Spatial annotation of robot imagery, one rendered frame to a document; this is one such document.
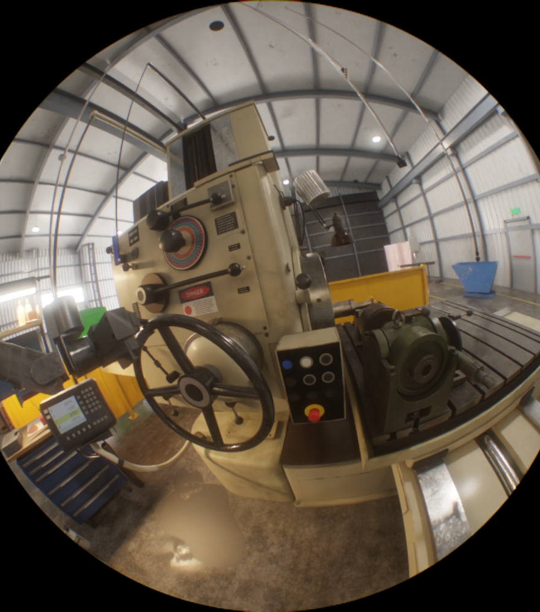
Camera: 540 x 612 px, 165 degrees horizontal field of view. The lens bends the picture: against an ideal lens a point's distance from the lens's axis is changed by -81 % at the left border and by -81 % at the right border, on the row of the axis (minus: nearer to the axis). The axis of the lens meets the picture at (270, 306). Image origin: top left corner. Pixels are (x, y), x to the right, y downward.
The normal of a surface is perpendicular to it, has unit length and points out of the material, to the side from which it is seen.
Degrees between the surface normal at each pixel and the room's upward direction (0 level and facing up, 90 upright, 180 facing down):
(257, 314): 90
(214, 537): 0
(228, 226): 90
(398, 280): 90
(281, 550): 0
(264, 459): 0
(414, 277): 90
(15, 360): 70
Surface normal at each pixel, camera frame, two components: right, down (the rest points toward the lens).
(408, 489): -0.22, -0.97
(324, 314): -0.25, -0.03
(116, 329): 0.84, -0.47
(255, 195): -0.21, 0.19
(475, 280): -0.94, 0.25
